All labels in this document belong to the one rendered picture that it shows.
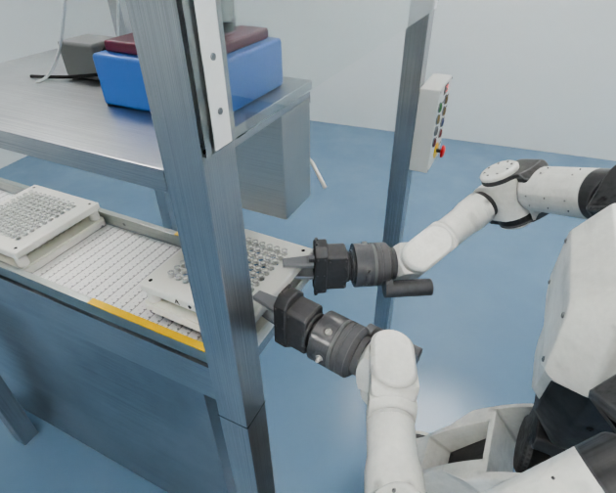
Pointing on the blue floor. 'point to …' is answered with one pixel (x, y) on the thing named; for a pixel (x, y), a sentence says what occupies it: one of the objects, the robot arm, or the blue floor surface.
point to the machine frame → (224, 233)
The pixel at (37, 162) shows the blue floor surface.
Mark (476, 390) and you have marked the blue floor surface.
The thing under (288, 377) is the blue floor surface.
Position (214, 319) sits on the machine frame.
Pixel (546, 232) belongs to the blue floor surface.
